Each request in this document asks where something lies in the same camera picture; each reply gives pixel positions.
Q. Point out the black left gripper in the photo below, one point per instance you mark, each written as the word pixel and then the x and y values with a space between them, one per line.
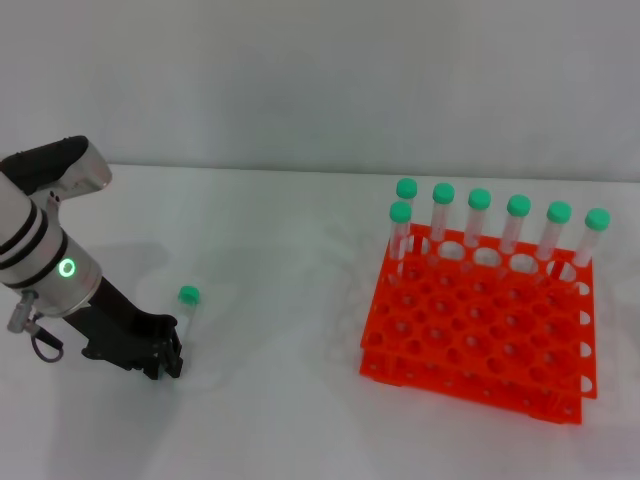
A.
pixel 117 332

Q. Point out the green capped clear test tube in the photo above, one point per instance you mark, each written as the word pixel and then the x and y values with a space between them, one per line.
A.
pixel 189 296
pixel 443 193
pixel 406 188
pixel 400 212
pixel 518 205
pixel 597 219
pixel 558 212
pixel 479 198

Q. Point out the orange plastic test tube rack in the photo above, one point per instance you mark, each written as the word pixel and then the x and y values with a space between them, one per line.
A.
pixel 475 325

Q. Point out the black device with pink light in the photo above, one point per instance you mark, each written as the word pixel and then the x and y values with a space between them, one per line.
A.
pixel 75 167

